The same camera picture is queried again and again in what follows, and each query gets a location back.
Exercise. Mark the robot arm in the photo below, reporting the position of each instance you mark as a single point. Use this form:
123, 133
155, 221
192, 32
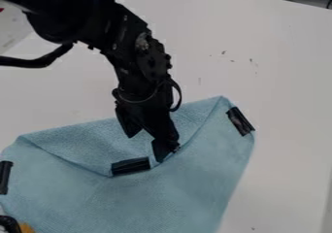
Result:
99, 26

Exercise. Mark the yellow toy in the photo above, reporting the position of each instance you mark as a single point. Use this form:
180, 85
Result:
26, 228

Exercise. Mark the light blue cloth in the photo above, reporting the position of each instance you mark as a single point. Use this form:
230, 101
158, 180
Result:
164, 194

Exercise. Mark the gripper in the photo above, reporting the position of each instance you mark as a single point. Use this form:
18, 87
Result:
149, 114

